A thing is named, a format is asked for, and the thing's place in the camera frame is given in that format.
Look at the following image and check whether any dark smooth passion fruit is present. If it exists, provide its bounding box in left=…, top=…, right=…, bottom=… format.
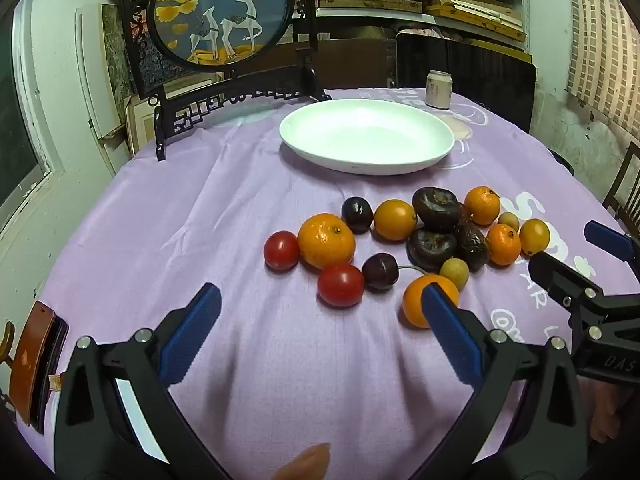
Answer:
left=407, top=227, right=460, bottom=274
left=412, top=186, right=463, bottom=233

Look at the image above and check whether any dark red cherry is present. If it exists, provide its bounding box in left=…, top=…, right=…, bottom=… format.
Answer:
left=361, top=253, right=426, bottom=291

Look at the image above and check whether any person's right hand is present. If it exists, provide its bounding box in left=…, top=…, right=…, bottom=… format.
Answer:
left=590, top=382, right=638, bottom=443

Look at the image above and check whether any wooden chair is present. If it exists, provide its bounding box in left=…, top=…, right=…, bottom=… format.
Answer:
left=602, top=142, right=640, bottom=236

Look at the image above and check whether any round deer table screen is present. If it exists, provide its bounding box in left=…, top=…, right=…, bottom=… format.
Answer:
left=117, top=0, right=333, bottom=162

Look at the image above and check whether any smooth orange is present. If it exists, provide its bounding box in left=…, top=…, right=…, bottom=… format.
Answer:
left=402, top=275, right=460, bottom=329

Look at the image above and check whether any person's left hand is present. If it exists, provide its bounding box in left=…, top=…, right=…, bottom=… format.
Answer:
left=272, top=442, right=332, bottom=480

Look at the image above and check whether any white canvas panel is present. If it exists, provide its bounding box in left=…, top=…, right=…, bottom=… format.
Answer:
left=75, top=4, right=131, bottom=171

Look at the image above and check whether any round yellow-orange kumquat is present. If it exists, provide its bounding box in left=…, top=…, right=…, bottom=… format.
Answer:
left=519, top=218, right=551, bottom=256
left=373, top=199, right=418, bottom=242

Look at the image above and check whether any white oval plate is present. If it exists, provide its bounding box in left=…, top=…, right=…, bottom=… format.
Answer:
left=279, top=98, right=456, bottom=176

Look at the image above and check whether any small mandarin orange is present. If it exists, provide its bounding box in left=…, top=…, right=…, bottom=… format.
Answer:
left=464, top=186, right=502, bottom=226
left=486, top=223, right=522, bottom=266

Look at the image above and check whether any tan longan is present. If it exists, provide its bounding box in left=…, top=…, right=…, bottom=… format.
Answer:
left=440, top=258, right=470, bottom=291

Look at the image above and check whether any patterned curtain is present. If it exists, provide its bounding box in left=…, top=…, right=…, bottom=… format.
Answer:
left=567, top=0, right=640, bottom=126

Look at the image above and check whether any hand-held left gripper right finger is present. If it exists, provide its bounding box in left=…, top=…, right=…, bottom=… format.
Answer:
left=420, top=282, right=588, bottom=480

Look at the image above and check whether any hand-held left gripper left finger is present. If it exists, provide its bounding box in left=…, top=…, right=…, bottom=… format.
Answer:
left=54, top=282, right=236, bottom=480

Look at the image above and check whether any large mandarin orange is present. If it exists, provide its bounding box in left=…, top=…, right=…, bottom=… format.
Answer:
left=298, top=213, right=357, bottom=270

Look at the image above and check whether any pale drink can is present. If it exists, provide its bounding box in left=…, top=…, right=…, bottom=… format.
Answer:
left=426, top=71, right=453, bottom=110

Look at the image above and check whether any window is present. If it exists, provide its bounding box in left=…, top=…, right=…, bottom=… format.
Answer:
left=0, top=0, right=66, bottom=231

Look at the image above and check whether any dark purple plum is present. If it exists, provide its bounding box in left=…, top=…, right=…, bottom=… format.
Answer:
left=341, top=197, right=375, bottom=234

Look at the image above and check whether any dark wrinkled passion fruit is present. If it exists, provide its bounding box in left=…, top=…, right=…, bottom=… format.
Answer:
left=455, top=222, right=491, bottom=272

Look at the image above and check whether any black stool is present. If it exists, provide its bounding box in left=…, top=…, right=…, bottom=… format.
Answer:
left=547, top=147, right=576, bottom=177

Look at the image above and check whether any black chair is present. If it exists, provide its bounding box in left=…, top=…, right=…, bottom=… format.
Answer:
left=395, top=30, right=537, bottom=133

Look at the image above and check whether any purple printed tablecloth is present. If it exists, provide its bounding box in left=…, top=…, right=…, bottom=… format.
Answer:
left=15, top=87, right=640, bottom=480

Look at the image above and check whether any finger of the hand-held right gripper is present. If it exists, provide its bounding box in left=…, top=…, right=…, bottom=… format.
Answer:
left=584, top=220, right=640, bottom=263
left=529, top=251, right=640, bottom=332

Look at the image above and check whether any red cherry tomato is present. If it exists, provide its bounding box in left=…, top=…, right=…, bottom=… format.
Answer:
left=317, top=263, right=365, bottom=308
left=263, top=230, right=301, bottom=272

